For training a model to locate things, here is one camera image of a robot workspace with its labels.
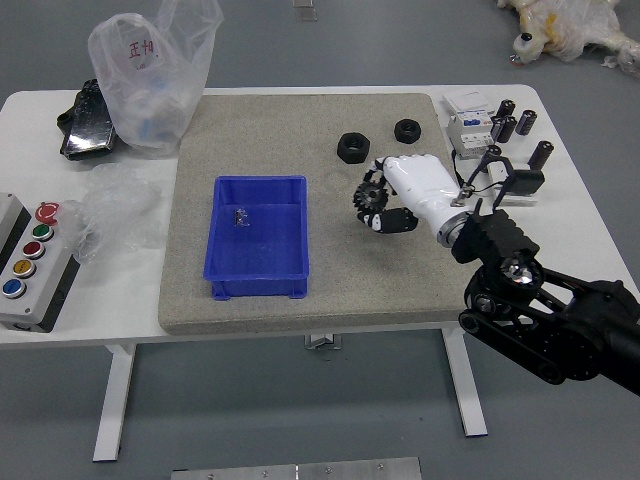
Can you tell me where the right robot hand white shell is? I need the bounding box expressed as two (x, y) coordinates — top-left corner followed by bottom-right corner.
(352, 153), (474, 235)

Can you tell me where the big black gear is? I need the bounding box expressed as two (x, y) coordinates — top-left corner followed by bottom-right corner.
(352, 180), (392, 215)

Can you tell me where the small black nut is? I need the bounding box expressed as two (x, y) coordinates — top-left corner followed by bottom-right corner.
(393, 118), (423, 144)

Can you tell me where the big black nut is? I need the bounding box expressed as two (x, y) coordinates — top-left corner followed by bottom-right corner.
(336, 130), (372, 165)

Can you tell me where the blue plastic box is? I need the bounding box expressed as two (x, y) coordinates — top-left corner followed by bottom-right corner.
(202, 174), (310, 301)

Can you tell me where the grey button control box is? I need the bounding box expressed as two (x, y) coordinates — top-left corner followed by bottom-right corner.
(0, 192), (81, 334)

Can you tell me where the white circuit breaker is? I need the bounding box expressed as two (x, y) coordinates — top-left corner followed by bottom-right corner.
(446, 112), (496, 161)

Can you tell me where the flat white carton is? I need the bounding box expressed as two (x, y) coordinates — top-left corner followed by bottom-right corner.
(442, 91), (494, 116)

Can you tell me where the white plastic base block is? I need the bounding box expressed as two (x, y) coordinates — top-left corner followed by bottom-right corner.
(487, 162), (540, 208)

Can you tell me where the black power adapter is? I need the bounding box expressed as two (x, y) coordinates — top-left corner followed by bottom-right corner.
(504, 169), (546, 197)

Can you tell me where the grey-brown mat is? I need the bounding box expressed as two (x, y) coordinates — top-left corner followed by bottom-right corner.
(157, 92), (496, 336)

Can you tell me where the white table leg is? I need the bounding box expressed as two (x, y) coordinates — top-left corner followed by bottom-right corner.
(441, 329), (489, 438)
(92, 343), (137, 462)

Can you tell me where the plush toy in plastic wrap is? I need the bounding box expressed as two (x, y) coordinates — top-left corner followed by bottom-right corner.
(496, 0), (640, 80)

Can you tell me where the white plastic bag red print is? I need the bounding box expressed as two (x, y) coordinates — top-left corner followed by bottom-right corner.
(87, 0), (225, 160)

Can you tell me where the clear crumpled plastic bag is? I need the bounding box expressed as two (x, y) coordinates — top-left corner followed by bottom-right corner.
(58, 162), (166, 266)

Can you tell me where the grey metal plate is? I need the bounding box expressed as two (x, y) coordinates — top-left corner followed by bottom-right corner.
(170, 456), (423, 480)

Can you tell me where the black glossy tray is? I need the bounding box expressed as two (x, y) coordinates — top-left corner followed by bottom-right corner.
(56, 78), (119, 162)

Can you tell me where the red emergency stop button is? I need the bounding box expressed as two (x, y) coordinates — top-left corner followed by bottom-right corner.
(34, 201), (61, 224)

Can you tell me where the thin black adapter cord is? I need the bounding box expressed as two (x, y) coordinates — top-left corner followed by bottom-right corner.
(451, 148), (501, 194)

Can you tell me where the metal bracket under table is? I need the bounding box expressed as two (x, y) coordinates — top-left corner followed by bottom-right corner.
(303, 333), (343, 351)

